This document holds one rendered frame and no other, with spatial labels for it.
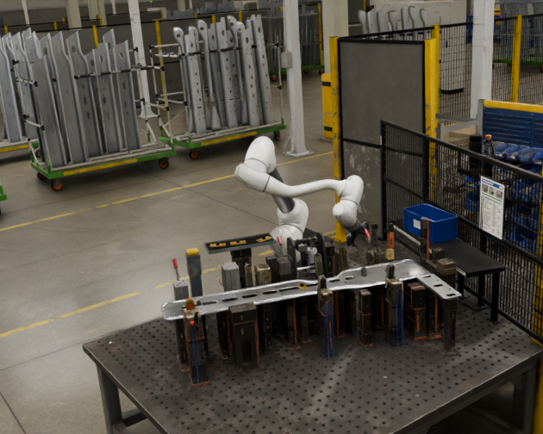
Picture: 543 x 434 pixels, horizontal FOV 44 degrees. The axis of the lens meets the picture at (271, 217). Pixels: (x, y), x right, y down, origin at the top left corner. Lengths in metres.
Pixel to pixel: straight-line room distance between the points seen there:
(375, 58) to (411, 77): 0.45
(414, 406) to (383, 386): 0.21
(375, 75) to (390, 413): 3.69
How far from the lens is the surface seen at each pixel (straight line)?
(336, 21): 11.17
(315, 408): 3.06
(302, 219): 4.16
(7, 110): 12.27
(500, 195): 3.59
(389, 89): 5.99
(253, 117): 11.43
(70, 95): 9.94
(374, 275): 3.56
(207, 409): 3.12
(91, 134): 10.28
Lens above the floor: 2.42
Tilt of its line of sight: 18 degrees down
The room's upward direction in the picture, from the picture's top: 4 degrees counter-clockwise
